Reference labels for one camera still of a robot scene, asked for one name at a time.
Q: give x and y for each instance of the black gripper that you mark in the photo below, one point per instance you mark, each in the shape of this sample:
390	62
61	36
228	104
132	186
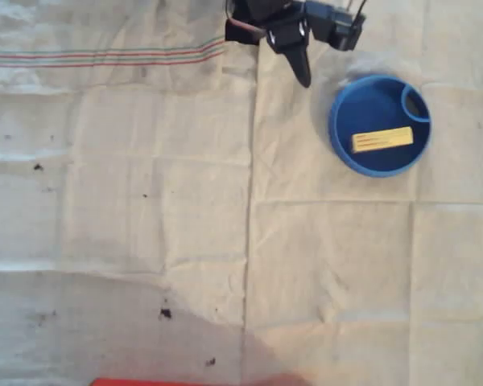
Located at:
286	37

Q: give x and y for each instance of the blue plastic bowl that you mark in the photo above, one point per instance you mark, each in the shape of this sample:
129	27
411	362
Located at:
346	120

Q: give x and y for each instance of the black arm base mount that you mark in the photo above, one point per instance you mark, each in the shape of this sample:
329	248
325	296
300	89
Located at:
237	36

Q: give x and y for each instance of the yellow rectangular block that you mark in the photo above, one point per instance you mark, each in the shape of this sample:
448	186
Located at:
382	140

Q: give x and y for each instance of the red flat object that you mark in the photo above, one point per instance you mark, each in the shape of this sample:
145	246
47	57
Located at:
185	382

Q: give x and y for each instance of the white cloth with coloured stripes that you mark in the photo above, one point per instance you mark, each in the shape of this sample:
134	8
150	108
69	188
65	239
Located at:
125	221

